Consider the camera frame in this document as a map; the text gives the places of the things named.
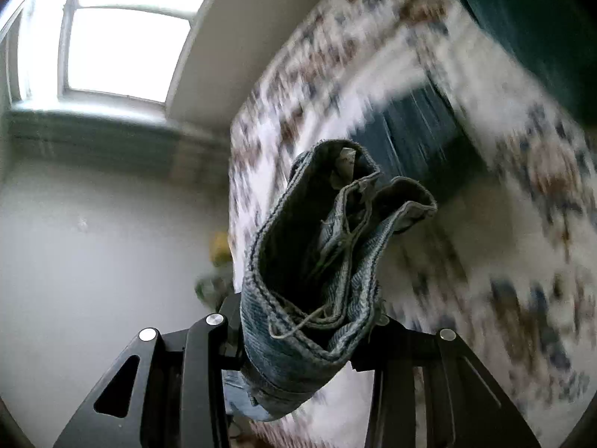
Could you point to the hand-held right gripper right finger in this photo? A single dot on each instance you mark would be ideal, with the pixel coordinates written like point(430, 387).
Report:
point(419, 364)

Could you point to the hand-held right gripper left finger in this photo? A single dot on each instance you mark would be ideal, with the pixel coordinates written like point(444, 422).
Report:
point(200, 359)

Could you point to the blue denim pants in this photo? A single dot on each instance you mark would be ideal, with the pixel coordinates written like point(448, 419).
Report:
point(322, 261)

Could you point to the yellow object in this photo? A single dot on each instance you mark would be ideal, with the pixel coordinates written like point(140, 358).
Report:
point(219, 247)

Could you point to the floral printed bedsheet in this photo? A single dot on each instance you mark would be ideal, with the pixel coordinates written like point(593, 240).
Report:
point(466, 242)

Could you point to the dark teal cloth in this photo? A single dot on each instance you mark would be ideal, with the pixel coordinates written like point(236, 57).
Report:
point(419, 135)

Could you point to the window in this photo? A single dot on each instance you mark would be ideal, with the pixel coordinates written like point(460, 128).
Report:
point(116, 28)

